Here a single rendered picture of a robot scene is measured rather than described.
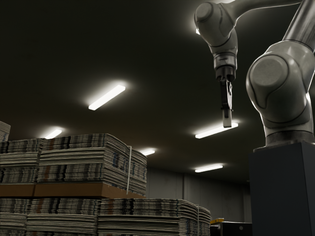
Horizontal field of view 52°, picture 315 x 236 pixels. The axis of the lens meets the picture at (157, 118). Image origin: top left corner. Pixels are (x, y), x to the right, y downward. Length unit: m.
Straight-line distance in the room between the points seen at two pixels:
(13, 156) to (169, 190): 10.88
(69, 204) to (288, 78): 0.81
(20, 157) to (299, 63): 1.05
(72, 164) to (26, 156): 0.23
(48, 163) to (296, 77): 0.90
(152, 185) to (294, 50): 10.86
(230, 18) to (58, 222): 0.93
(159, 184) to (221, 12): 10.86
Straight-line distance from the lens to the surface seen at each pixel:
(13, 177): 1.39
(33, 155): 1.34
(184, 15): 3.85
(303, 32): 1.07
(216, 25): 1.20
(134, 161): 1.37
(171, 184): 12.19
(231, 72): 1.28
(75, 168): 1.20
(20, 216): 1.32
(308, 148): 1.07
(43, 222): 1.24
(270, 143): 1.14
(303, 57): 1.01
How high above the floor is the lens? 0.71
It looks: 21 degrees up
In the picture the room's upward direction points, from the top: 3 degrees clockwise
